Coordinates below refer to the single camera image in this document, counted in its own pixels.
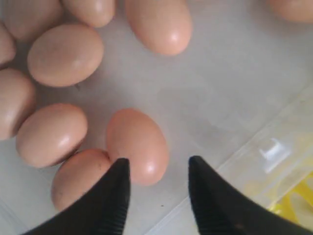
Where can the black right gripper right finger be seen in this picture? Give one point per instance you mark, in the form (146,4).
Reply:
(220,209)

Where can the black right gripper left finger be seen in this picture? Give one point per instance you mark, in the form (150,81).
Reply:
(101,211)

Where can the brown egg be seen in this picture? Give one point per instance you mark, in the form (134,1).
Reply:
(134,135)
(65,55)
(28,19)
(95,13)
(300,11)
(78,175)
(17,101)
(163,26)
(51,134)
(7,46)

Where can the yellow plastic egg tray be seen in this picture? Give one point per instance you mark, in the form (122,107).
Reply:
(297,205)

